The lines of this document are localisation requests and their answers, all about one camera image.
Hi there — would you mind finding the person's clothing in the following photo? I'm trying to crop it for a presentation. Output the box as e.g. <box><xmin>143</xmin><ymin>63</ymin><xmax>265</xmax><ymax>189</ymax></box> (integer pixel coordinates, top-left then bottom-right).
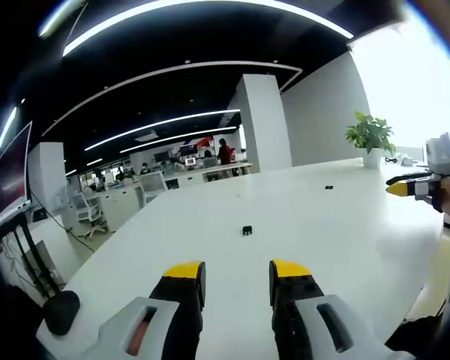
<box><xmin>385</xmin><ymin>245</ymin><xmax>450</xmax><ymax>360</ymax></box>

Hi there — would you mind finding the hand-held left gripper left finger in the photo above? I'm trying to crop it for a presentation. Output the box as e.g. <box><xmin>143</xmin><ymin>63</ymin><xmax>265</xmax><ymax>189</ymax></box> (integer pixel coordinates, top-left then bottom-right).
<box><xmin>80</xmin><ymin>260</ymin><xmax>207</xmax><ymax>360</ymax></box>

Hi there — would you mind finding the grey mesh office chair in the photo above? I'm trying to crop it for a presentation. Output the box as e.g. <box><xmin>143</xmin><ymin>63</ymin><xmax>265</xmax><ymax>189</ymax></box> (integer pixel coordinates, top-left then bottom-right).
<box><xmin>138</xmin><ymin>170</ymin><xmax>169</xmax><ymax>206</ymax></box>

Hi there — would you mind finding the green potted plant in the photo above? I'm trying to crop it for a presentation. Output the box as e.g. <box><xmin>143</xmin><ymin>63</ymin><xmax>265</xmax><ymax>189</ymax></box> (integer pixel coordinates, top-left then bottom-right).
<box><xmin>345</xmin><ymin>110</ymin><xmax>397</xmax><ymax>169</ymax></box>

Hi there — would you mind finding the white square pillar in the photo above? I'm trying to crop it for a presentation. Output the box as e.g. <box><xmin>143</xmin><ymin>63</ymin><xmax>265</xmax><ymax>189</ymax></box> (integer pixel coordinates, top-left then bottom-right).
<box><xmin>235</xmin><ymin>73</ymin><xmax>293</xmax><ymax>174</ymax></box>

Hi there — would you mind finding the white office chair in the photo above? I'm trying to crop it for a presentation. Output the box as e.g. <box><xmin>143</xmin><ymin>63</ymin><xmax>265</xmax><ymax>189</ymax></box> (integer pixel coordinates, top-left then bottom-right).
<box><xmin>70</xmin><ymin>191</ymin><xmax>109</xmax><ymax>238</ymax></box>

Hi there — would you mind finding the black monitor stand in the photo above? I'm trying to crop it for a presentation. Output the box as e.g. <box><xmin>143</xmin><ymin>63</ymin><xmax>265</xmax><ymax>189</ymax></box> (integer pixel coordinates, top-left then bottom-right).
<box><xmin>0</xmin><ymin>213</ymin><xmax>67</xmax><ymax>301</ymax></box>

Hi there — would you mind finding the black rounded chair headrest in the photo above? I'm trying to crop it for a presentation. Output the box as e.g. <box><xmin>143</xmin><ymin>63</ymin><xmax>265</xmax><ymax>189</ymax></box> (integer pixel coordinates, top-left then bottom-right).
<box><xmin>43</xmin><ymin>289</ymin><xmax>81</xmax><ymax>336</ymax></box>

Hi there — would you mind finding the large monitor on stand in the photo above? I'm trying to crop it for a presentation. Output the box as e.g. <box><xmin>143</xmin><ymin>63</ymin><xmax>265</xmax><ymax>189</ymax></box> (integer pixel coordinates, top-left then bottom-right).
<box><xmin>0</xmin><ymin>121</ymin><xmax>34</xmax><ymax>233</ymax></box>

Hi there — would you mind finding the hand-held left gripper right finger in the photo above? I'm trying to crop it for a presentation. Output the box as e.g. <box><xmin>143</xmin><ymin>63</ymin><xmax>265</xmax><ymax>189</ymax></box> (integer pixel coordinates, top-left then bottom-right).
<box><xmin>268</xmin><ymin>258</ymin><xmax>410</xmax><ymax>360</ymax></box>

